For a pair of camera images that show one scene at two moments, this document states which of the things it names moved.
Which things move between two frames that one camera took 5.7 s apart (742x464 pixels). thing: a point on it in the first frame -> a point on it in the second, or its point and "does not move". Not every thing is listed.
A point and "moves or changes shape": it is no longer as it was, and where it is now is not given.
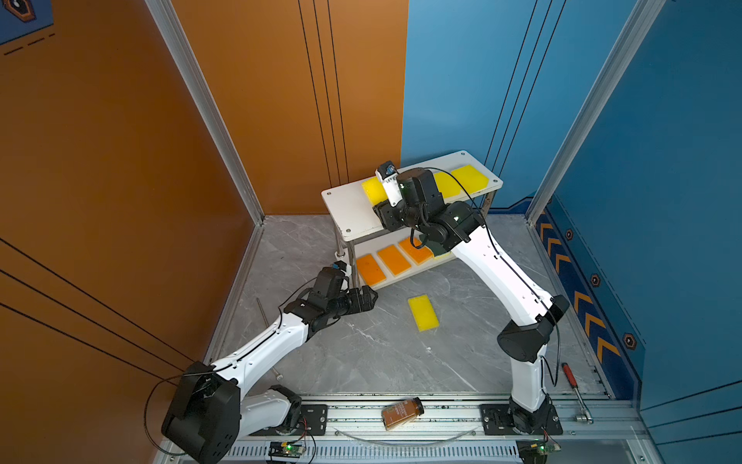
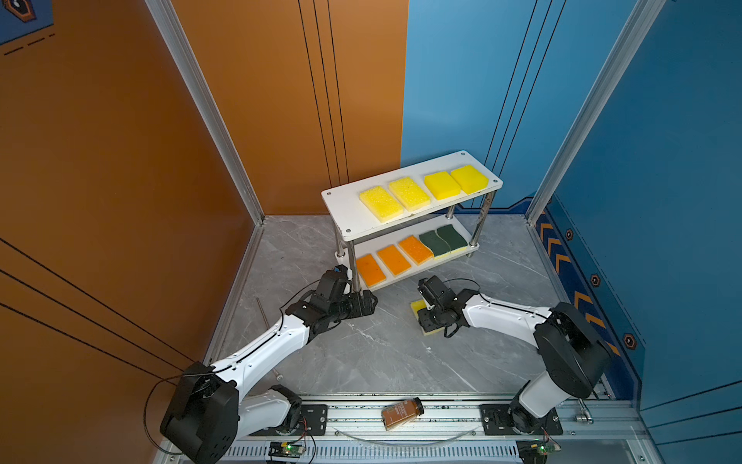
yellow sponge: [375, 190] moves or changes shape
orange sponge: [394, 260] does not move
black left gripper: [356, 304] does not move
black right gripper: [387, 217] -> [424, 321]
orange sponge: [419, 255] does not move
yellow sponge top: [471, 179] does not move
